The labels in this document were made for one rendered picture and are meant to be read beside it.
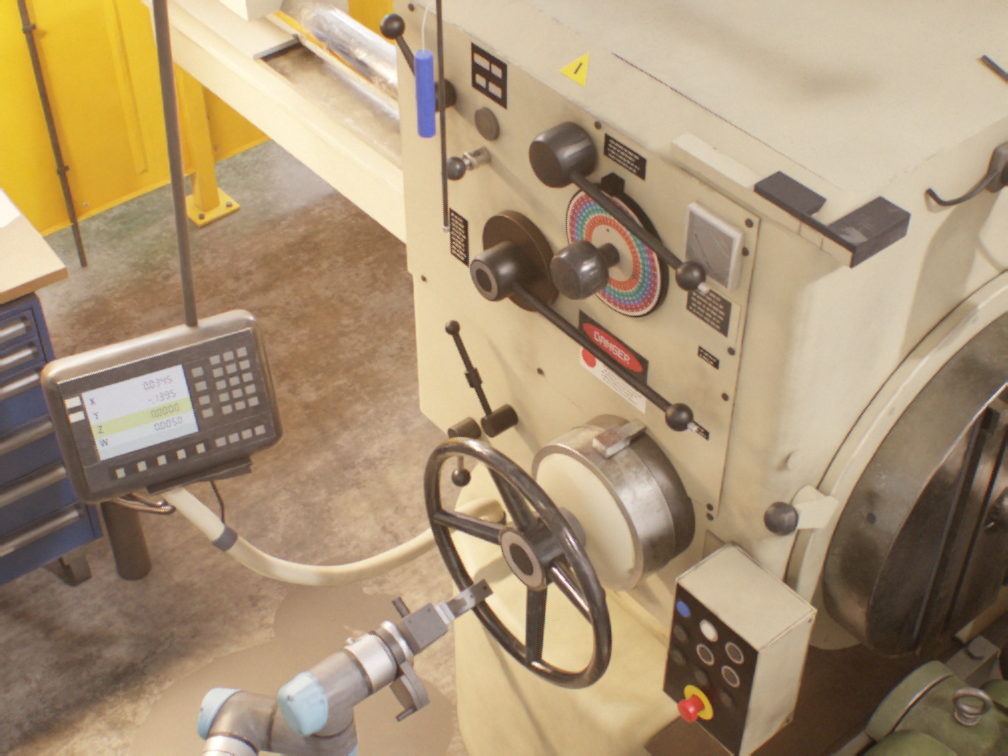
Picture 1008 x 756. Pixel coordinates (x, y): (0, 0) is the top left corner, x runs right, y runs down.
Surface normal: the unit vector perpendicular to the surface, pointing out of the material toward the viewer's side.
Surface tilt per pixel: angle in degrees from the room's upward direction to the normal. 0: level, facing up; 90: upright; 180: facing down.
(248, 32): 0
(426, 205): 90
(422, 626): 31
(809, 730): 0
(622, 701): 0
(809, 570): 90
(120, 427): 71
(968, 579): 90
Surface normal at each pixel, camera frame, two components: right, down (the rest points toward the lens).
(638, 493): 0.38, -0.28
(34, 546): 0.59, 0.55
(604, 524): -0.44, 0.31
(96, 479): 0.40, 0.34
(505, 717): -0.77, 0.43
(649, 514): 0.52, 0.01
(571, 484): -0.70, -0.01
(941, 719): -0.22, -0.58
